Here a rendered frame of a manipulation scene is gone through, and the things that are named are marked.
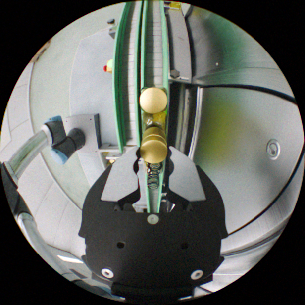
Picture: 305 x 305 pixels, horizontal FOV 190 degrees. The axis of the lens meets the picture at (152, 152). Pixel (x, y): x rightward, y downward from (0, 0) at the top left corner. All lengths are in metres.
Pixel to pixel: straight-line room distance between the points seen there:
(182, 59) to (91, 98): 0.52
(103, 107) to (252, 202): 0.66
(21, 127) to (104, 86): 3.36
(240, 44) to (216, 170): 0.28
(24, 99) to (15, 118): 0.62
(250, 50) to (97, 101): 0.66
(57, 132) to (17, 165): 0.27
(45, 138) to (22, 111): 3.33
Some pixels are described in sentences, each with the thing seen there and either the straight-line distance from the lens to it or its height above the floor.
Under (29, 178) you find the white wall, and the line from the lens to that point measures 3.81.
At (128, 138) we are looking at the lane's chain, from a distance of 0.46.
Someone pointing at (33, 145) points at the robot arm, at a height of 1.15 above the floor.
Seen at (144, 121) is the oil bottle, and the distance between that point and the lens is 0.20.
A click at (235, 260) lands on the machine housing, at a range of 0.21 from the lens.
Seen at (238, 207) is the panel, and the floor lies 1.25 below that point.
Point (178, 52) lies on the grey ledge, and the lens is 0.47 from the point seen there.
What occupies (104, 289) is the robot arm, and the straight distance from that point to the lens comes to 0.29.
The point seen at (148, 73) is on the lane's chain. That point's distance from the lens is 0.42.
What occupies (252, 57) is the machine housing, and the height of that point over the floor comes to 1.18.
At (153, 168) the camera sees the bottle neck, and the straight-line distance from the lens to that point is 0.20.
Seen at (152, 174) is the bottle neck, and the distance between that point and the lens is 0.23.
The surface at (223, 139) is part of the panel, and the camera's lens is 0.20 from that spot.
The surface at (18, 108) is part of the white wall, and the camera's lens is 3.80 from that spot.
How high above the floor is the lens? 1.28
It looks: 58 degrees down
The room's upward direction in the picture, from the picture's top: 178 degrees counter-clockwise
